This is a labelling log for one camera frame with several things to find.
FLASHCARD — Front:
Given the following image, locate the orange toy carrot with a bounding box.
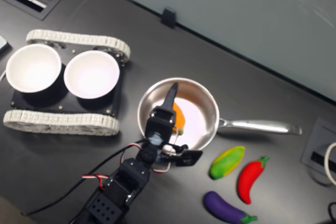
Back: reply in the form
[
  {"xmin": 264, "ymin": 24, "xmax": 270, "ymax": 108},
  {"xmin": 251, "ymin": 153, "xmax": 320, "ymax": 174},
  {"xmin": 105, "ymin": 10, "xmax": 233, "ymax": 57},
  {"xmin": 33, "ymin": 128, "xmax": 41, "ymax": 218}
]
[{"xmin": 171, "ymin": 102, "xmax": 187, "ymax": 135}]

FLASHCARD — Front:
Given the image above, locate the yellow green toy corn cob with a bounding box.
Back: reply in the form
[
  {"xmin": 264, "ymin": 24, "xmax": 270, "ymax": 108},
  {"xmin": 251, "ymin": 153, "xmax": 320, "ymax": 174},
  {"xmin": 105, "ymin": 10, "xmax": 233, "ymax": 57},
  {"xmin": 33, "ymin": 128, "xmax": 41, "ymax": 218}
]
[{"xmin": 209, "ymin": 145, "xmax": 246, "ymax": 180}]

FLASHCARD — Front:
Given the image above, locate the white bowl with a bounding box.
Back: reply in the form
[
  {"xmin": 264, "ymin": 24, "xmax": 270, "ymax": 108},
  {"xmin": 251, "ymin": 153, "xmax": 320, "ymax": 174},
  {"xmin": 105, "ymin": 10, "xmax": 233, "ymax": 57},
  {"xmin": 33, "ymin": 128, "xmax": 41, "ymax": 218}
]
[
  {"xmin": 5, "ymin": 44, "xmax": 64, "ymax": 94},
  {"xmin": 63, "ymin": 50, "xmax": 121, "ymax": 100}
]

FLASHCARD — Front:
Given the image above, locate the red toy chilli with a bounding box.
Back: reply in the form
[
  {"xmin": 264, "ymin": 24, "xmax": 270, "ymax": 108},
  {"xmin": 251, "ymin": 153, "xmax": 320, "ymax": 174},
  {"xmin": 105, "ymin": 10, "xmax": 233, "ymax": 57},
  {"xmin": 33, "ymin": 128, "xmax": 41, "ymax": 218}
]
[{"xmin": 237, "ymin": 155, "xmax": 270, "ymax": 205}]

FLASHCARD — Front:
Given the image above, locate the purple toy aubergine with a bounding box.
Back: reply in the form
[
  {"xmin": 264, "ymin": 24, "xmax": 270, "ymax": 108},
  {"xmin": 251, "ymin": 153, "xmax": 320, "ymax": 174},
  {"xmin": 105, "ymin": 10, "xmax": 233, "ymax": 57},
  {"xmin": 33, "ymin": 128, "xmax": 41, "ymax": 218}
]
[{"xmin": 203, "ymin": 191, "xmax": 258, "ymax": 224}]

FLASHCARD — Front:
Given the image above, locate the frosted glass desk partition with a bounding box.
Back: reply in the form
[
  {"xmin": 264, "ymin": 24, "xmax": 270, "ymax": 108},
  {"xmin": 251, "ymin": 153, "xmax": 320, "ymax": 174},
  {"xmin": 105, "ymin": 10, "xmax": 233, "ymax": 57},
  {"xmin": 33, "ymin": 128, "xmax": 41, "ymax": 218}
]
[{"xmin": 128, "ymin": 0, "xmax": 336, "ymax": 104}]

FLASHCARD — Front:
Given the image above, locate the black vehicle with white tracks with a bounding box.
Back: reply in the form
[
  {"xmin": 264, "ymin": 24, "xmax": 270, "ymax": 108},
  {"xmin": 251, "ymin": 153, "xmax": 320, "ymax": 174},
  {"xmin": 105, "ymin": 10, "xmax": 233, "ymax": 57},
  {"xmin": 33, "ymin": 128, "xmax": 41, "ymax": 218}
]
[{"xmin": 3, "ymin": 29, "xmax": 131, "ymax": 137}]

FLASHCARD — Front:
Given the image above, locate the small black camera board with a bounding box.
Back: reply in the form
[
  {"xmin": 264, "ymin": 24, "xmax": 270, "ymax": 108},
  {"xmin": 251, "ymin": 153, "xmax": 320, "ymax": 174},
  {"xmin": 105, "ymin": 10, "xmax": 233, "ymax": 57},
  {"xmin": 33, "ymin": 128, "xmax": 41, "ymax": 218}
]
[{"xmin": 174, "ymin": 144, "xmax": 204, "ymax": 168}]

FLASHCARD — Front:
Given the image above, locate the long black gripper cable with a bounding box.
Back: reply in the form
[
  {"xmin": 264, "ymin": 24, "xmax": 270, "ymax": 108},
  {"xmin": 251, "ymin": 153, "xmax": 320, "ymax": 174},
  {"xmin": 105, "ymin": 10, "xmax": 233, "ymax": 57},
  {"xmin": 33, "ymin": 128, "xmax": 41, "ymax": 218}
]
[{"xmin": 20, "ymin": 137, "xmax": 150, "ymax": 217}]

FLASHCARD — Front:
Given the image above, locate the black partition bracket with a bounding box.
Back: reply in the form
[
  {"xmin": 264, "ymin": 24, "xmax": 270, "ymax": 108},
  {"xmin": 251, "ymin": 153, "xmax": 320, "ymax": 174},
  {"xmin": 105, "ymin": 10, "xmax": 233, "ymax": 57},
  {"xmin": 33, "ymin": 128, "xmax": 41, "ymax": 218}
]
[{"xmin": 160, "ymin": 7, "xmax": 177, "ymax": 28}]

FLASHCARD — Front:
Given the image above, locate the steel pan with long handle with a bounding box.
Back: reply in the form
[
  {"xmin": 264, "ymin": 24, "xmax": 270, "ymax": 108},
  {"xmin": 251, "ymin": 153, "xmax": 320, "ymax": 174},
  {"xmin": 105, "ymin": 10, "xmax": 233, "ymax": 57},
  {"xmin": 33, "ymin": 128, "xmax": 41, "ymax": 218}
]
[{"xmin": 137, "ymin": 77, "xmax": 303, "ymax": 151}]

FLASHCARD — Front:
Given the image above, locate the thick white cable loop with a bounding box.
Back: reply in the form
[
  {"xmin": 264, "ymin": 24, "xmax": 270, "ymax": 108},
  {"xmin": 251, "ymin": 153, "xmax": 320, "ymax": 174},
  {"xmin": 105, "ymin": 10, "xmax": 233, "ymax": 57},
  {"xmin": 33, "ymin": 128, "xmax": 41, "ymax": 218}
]
[{"xmin": 324, "ymin": 142, "xmax": 336, "ymax": 186}]

